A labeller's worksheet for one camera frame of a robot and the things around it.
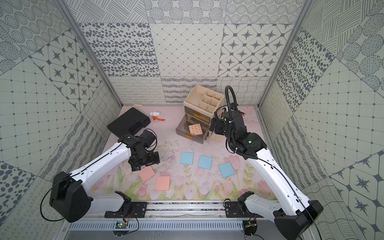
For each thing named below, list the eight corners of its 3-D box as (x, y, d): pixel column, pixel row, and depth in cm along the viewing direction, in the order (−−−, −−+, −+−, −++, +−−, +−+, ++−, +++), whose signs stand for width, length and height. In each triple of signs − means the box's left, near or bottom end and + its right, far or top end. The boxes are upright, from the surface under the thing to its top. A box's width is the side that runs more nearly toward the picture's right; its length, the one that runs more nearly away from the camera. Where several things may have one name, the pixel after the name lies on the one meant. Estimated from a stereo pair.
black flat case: (109, 129, 107) (106, 124, 103) (135, 110, 119) (133, 106, 115) (125, 142, 100) (122, 138, 96) (151, 122, 112) (149, 117, 108)
